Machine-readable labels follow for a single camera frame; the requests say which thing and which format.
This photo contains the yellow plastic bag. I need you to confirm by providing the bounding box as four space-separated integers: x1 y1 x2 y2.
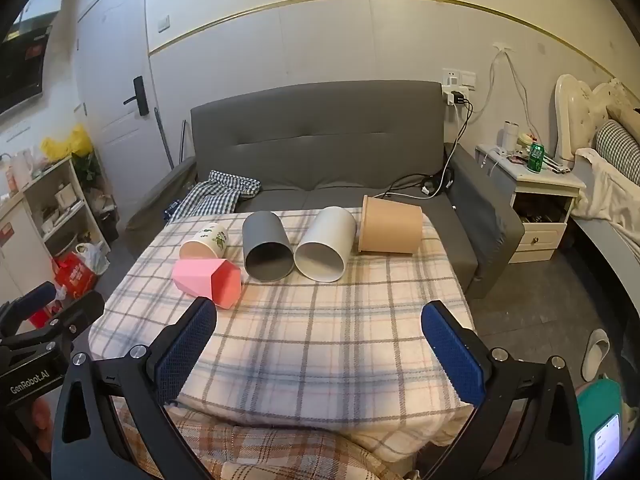
41 125 95 164

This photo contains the brown plaid cloth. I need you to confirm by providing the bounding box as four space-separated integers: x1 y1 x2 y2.
116 402 407 480

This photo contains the blue checkered cloth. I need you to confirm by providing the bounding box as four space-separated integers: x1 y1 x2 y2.
170 170 263 222

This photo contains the plain white cup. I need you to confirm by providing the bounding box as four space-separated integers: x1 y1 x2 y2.
294 206 357 282

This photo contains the white bed blanket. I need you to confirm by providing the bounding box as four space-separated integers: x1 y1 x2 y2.
570 147 640 247

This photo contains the cream bed headboard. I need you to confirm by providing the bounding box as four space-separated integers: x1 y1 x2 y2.
554 74 640 171

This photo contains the brown paper cup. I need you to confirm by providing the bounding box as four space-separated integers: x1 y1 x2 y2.
357 195 424 255

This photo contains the white wall socket panel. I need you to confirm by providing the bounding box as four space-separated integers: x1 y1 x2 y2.
442 68 477 92

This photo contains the black charging cable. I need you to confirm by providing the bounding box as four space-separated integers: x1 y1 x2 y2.
384 99 474 199

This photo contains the pink hexagonal cup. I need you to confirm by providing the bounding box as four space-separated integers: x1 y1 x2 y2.
171 258 243 309

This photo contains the plaid blanket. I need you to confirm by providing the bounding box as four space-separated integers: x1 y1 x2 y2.
89 208 476 463

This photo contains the grey sofa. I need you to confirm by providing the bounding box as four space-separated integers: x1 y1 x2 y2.
125 80 526 300

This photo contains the white wall cable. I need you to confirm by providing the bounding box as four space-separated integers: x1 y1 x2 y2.
470 42 540 137

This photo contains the checkered pillow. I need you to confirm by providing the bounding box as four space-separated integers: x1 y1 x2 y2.
595 119 640 186

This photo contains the smartphone on teal stand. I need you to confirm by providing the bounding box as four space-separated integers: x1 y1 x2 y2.
575 379 624 480

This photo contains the red bag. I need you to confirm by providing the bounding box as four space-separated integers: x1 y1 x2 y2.
53 252 97 302

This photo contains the white plastic bag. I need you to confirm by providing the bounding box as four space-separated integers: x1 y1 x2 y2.
75 242 110 276

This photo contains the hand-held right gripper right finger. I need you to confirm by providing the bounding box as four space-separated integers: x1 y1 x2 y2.
421 300 586 480

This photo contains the broom handle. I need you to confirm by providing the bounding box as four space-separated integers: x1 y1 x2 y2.
153 107 175 171

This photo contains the white door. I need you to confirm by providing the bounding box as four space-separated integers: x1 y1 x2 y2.
75 0 174 211

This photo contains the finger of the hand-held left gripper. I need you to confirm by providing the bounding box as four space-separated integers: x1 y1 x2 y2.
20 292 107 361
0 281 57 337

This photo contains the black door lock handle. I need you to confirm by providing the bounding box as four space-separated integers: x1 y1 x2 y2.
123 76 150 116

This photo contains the grey cup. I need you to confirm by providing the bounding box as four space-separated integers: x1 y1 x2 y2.
242 211 294 281

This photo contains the white storage shelf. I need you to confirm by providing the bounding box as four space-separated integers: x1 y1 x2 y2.
20 155 109 261

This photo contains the white cup with green print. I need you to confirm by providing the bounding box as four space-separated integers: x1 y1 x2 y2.
180 222 229 261

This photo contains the black television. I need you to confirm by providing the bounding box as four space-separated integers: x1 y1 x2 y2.
0 10 57 117

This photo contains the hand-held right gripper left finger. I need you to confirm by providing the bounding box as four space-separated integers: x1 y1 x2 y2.
50 297 218 480

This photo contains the white slipper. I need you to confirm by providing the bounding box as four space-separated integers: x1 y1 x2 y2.
581 329 611 382

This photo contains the white nightstand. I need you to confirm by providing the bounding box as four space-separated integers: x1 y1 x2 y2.
475 144 587 265

